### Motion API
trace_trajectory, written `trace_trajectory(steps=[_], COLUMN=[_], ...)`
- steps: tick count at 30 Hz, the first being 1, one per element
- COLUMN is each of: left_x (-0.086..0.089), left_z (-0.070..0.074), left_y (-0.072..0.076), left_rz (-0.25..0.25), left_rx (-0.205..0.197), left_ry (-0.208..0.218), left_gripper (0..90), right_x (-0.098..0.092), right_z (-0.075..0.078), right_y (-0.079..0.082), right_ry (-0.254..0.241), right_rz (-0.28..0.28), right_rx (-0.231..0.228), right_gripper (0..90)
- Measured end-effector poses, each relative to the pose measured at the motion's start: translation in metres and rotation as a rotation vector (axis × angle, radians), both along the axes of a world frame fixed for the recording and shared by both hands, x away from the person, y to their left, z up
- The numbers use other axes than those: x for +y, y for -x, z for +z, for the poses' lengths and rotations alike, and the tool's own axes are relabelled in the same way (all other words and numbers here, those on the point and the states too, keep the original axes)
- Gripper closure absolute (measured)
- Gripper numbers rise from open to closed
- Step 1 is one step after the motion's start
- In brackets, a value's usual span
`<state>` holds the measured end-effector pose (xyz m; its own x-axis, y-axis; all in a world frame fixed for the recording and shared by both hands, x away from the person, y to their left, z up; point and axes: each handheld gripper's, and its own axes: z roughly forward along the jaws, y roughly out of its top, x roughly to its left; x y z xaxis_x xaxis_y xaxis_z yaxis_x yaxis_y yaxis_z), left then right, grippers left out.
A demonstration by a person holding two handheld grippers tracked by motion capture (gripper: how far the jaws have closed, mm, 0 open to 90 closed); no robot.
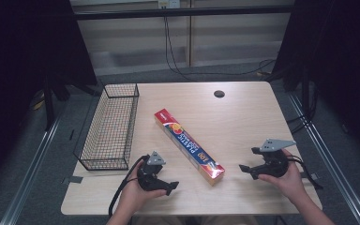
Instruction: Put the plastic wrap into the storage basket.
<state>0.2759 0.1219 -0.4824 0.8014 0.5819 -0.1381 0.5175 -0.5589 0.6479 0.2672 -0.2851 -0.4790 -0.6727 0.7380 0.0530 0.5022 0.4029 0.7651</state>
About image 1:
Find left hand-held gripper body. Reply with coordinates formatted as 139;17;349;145
136;151;167;191

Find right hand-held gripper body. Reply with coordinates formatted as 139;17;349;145
250;138;297;181

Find long red blue wrap box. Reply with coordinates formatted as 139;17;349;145
154;108;226;187

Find black wire mesh basket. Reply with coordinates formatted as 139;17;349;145
73;82;141;172

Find person's left hand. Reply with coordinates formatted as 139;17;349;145
118;168;168;217

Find person's right hand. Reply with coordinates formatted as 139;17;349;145
257;148;308;204

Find grey tape strip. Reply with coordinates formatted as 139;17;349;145
301;172;320;182
61;175;84;186

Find black curtain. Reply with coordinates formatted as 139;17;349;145
272;0;360;164
0;0;98;192

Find black metal stand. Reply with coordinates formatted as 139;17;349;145
41;74;73;132

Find black horizontal metal bar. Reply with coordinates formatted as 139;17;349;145
71;5;295;22

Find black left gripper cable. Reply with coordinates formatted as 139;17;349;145
107;154;151;218

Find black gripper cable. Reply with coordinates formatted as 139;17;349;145
107;154;151;218
287;154;323;191

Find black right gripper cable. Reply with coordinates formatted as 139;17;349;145
287;154;323;191

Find black floor cables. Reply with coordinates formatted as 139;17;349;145
285;88;321;135

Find aluminium floor rail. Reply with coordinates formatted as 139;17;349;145
288;93;360;225
0;115;64;225

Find black hanging cable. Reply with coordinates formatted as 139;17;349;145
163;16;277;78

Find white wall socket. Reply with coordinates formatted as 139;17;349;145
157;0;181;9

